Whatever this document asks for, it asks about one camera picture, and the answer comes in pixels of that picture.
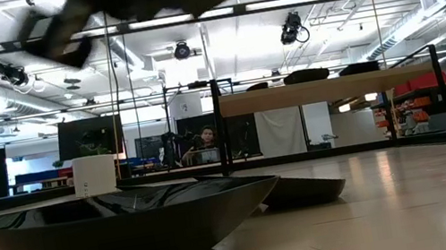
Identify black teardrop mini plate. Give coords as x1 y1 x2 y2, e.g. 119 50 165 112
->
258 166 350 215
192 167 240 186
244 80 270 94

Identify wooden shelf with black legs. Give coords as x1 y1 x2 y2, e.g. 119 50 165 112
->
205 39 446 176

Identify black camera with cable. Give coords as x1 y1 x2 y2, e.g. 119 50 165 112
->
275 8 313 48

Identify yellow hanging cable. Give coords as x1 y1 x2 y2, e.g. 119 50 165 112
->
93 25 135 180

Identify black ceiling camera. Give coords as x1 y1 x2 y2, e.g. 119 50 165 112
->
171 39 193 62

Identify black ceiling light cluster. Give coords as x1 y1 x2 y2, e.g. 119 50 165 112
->
0 52 32 91

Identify dark background screen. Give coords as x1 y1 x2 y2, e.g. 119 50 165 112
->
133 132 176 161

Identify black leaf-shaped mini plate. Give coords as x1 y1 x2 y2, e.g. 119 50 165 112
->
0 159 294 250

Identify black hanging cable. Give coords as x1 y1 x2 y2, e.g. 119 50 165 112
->
117 22 148 158
369 0 388 68

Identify white curtain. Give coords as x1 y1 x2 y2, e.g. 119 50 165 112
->
253 105 309 160

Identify black wall monitor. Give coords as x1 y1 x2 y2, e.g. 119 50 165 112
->
53 111 126 164

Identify black partition panel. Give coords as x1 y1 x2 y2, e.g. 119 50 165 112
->
174 106 262 168

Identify black round bowl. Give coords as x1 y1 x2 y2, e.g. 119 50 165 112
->
280 65 332 88

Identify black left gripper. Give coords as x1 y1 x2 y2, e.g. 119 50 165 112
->
13 0 101 81

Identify red storage bins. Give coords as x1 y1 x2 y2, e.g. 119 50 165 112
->
390 69 446 97

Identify person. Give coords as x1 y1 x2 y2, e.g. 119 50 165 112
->
176 123 224 168

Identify storage shelf rack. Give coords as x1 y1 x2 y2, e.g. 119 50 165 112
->
370 82 446 143

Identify white plant pot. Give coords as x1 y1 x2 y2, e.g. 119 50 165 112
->
69 151 121 200

